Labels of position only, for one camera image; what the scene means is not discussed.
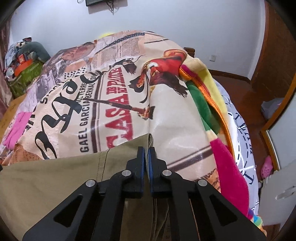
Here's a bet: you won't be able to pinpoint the olive green pants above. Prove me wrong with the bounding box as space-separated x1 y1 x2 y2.
1 134 168 240

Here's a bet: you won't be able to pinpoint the white appliance with stickers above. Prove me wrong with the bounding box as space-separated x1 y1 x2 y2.
258 161 296 226

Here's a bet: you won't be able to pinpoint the pink slipper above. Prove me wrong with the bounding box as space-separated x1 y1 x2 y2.
260 156 273 179

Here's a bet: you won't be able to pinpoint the white sliding wardrobe door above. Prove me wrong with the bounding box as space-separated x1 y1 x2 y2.
261 78 295 171

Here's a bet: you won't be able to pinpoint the pink folded garment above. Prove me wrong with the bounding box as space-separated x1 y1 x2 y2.
2 112 32 150

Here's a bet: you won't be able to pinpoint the wooden lap desk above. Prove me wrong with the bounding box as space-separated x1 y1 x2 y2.
0 94 27 140

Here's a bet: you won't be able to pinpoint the printed newspaper pattern blanket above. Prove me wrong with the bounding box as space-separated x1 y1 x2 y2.
1 31 220 189

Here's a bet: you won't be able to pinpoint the colourful striped fleece blanket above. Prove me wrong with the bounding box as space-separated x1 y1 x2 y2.
179 56 263 230

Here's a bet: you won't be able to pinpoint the striped red gold curtain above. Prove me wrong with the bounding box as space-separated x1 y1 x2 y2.
0 17 13 118

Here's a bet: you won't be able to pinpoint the green storage bag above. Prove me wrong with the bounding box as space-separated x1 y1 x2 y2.
9 61 43 98

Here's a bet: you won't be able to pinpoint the wooden door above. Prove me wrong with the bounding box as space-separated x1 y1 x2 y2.
251 1 295 101

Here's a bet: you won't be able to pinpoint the orange box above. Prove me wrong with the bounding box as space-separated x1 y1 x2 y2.
14 59 34 77

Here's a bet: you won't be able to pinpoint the grey neck pillow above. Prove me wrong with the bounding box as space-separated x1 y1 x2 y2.
17 42 50 63

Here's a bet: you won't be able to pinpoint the yellow foam bed guard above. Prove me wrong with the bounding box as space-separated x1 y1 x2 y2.
98 33 114 39

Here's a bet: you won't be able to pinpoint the wall power socket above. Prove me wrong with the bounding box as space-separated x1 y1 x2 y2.
209 55 216 62

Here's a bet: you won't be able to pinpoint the small black wall monitor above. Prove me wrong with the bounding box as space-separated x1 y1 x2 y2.
85 0 105 6

